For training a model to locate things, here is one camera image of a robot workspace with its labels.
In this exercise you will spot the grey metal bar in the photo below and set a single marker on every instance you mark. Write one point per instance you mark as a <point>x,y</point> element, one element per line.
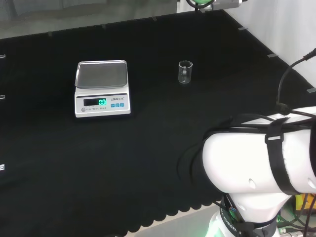
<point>227,3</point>

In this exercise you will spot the green lit round fixture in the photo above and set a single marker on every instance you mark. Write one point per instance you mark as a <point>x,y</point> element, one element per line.
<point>201,2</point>

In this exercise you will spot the white electronic balance steel pan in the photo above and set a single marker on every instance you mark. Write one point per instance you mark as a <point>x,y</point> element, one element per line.
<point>102,103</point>

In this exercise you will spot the small clear glass beaker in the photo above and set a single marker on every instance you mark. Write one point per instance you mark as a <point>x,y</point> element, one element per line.
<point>185,72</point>

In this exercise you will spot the yellow stop button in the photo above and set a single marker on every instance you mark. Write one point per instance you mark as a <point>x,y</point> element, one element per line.
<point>304,201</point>

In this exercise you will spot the pale mounting board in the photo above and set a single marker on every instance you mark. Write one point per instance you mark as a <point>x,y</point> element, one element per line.
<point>177,219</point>

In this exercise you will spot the black bench cloth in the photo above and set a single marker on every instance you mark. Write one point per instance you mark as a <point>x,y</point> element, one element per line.
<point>148,153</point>

